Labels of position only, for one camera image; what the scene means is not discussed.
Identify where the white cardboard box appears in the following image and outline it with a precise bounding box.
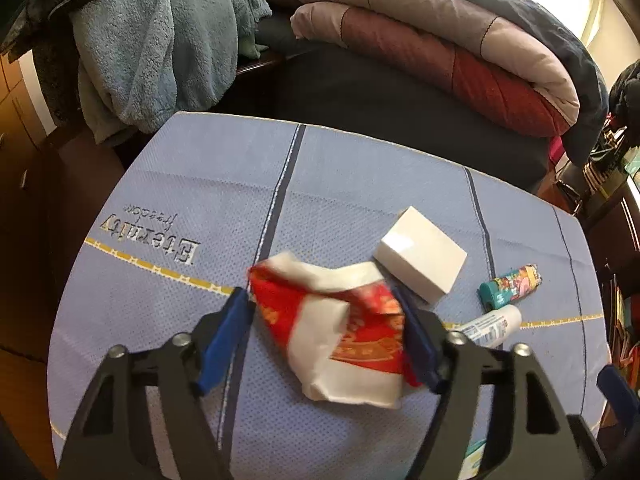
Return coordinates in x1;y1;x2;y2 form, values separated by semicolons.
374;207;468;304

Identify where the colourful cartoon tube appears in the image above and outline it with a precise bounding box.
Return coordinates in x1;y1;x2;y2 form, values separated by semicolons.
478;263;542;310

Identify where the dark navy mattress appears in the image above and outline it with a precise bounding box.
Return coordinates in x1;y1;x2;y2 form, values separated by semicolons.
214;15;548;192

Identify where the teal fleece blanket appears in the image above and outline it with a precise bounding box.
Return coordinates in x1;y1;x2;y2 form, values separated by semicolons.
70;0;271;143

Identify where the blue woven table cloth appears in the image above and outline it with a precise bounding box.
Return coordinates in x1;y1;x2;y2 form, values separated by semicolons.
48;113;610;479

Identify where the pink red folded quilt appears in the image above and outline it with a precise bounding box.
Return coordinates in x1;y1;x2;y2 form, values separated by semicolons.
269;0;580;138

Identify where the red white wrapper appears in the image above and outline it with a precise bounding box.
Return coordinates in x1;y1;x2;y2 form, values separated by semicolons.
248;252;411;408

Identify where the white glue stick pink cap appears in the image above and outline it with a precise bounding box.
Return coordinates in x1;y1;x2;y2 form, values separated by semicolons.
456;304;522;348

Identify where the wet wipes pack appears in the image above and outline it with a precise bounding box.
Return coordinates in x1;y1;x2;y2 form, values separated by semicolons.
458;440;486;480

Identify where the dark wooden desk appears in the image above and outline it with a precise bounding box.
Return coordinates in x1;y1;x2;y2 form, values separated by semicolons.
577;171;639;273

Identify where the dark blue patterned duvet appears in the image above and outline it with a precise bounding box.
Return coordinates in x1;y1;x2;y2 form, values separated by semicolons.
207;0;611;168

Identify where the wooden cabinet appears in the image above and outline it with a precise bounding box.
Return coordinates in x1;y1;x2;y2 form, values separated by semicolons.
1;55;55;198

